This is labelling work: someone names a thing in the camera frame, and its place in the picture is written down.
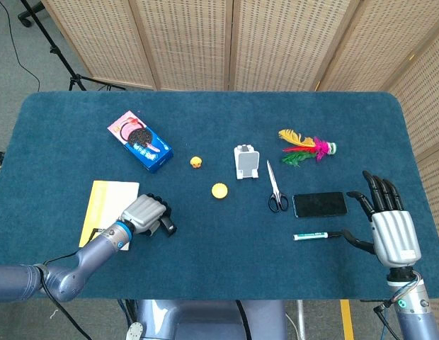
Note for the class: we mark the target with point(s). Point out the yellow floor tape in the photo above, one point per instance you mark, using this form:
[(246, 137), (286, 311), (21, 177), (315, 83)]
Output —
[(347, 318)]

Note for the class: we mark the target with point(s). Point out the grey-blue robot torso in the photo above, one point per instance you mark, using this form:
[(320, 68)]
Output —
[(209, 318)]

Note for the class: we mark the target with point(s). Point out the blue table mat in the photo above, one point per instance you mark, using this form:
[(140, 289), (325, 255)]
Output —
[(223, 255)]

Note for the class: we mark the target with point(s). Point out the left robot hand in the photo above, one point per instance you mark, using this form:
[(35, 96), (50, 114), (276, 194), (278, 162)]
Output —
[(146, 212)]

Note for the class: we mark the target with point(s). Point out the black chair caster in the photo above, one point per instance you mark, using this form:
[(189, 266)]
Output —
[(25, 19)]

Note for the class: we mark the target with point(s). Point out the yellow and white notebook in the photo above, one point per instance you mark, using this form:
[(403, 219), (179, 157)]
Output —
[(104, 205)]

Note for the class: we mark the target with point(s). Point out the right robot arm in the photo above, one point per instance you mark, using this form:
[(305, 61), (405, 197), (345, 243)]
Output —
[(410, 308)]

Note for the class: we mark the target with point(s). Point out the colourful feather shuttlecock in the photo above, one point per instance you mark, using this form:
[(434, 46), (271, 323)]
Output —
[(308, 147)]

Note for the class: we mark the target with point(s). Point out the round yellow lid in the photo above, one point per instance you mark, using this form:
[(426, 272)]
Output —
[(219, 190)]

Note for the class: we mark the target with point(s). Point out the white phone stand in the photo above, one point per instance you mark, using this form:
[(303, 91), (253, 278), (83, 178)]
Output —
[(246, 162)]

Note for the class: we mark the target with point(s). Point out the black tripod stand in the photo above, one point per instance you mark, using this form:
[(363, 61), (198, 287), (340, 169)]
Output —
[(60, 53)]

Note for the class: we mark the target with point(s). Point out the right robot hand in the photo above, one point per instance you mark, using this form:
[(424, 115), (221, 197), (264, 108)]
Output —
[(393, 233)]

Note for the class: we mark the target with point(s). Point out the small yellow rubber duck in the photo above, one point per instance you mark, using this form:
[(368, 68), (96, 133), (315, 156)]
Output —
[(195, 162)]

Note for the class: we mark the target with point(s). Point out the Oreo cookie box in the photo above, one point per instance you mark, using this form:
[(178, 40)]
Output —
[(140, 141)]

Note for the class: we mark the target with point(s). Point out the green and white marker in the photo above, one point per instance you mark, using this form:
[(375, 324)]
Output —
[(311, 236)]

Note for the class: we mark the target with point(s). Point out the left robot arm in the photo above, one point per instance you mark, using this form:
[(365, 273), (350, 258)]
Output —
[(67, 262)]

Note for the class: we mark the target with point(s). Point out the black smartphone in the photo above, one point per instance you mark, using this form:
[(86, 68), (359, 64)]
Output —
[(318, 204)]

